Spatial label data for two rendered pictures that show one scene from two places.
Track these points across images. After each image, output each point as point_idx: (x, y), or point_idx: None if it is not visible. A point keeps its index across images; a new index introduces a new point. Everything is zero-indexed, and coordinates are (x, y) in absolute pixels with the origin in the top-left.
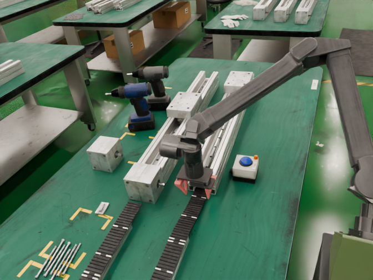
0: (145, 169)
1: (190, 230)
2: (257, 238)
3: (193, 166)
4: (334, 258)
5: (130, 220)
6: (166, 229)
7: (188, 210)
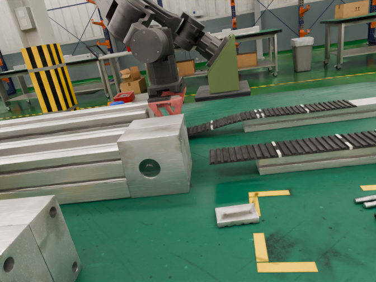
0: (142, 126)
1: (235, 114)
2: (215, 107)
3: (174, 54)
4: (234, 64)
5: (255, 145)
6: (237, 141)
7: (199, 128)
